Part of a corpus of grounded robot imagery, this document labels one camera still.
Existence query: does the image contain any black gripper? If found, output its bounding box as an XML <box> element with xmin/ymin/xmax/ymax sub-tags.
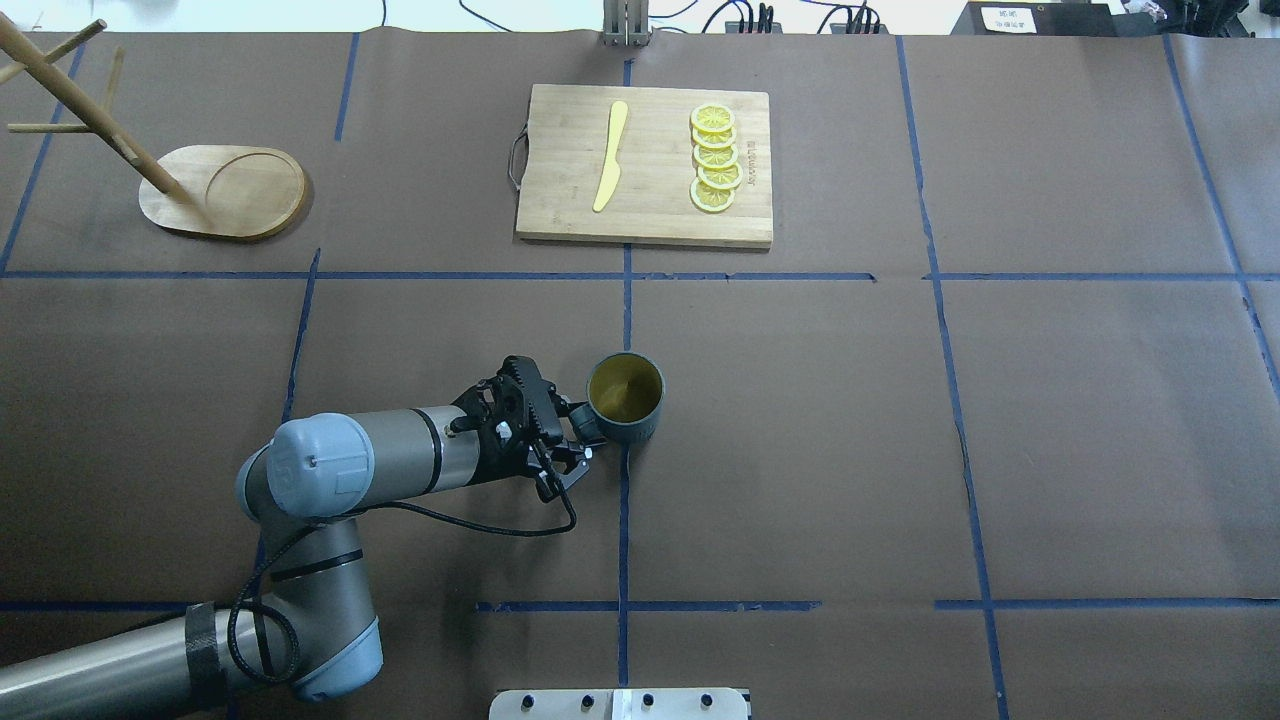
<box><xmin>452</xmin><ymin>355</ymin><xmax>594</xmax><ymax>503</ymax></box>

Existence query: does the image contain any blue mug yellow inside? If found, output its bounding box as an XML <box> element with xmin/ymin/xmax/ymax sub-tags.
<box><xmin>571</xmin><ymin>352</ymin><xmax>667</xmax><ymax>445</ymax></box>

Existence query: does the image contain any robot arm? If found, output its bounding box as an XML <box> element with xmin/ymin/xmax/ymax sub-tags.
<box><xmin>3</xmin><ymin>356</ymin><xmax>604</xmax><ymax>719</ymax></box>

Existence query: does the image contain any wooden cup storage rack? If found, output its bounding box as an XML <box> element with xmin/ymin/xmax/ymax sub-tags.
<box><xmin>1</xmin><ymin>15</ymin><xmax>310</xmax><ymax>243</ymax></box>

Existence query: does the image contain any white mounting pillar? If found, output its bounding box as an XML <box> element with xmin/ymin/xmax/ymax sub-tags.
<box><xmin>488</xmin><ymin>687</ymin><xmax>753</xmax><ymax>719</ymax></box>

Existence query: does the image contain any lemon slice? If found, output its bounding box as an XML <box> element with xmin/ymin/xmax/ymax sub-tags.
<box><xmin>696</xmin><ymin>163</ymin><xmax>742</xmax><ymax>191</ymax></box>
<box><xmin>690</xmin><ymin>102</ymin><xmax>736</xmax><ymax>135</ymax></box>
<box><xmin>692</xmin><ymin>143</ymin><xmax>739</xmax><ymax>170</ymax></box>
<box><xmin>691</xmin><ymin>127</ymin><xmax>737</xmax><ymax>150</ymax></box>
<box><xmin>689</xmin><ymin>178</ymin><xmax>736</xmax><ymax>214</ymax></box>

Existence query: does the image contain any wooden cutting board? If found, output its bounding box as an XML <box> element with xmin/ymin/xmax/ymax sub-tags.
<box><xmin>515</xmin><ymin>85</ymin><xmax>774</xmax><ymax>250</ymax></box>

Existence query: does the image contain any yellow plastic knife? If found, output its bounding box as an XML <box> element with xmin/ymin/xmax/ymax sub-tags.
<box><xmin>591</xmin><ymin>100</ymin><xmax>630</xmax><ymax>214</ymax></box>

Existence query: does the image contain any black power strip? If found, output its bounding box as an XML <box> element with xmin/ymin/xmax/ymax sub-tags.
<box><xmin>718</xmin><ymin>1</ymin><xmax>783</xmax><ymax>35</ymax></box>
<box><xmin>819</xmin><ymin>3</ymin><xmax>888</xmax><ymax>35</ymax></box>

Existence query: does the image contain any black box with label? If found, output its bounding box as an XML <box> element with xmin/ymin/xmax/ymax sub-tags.
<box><xmin>950</xmin><ymin>1</ymin><xmax>1117</xmax><ymax>37</ymax></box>

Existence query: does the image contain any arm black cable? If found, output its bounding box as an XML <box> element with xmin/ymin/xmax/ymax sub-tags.
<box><xmin>227</xmin><ymin>445</ymin><xmax>579</xmax><ymax>687</ymax></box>

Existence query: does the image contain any aluminium frame post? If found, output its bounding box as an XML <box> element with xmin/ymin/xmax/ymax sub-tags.
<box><xmin>600</xmin><ymin>0</ymin><xmax>653</xmax><ymax>47</ymax></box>

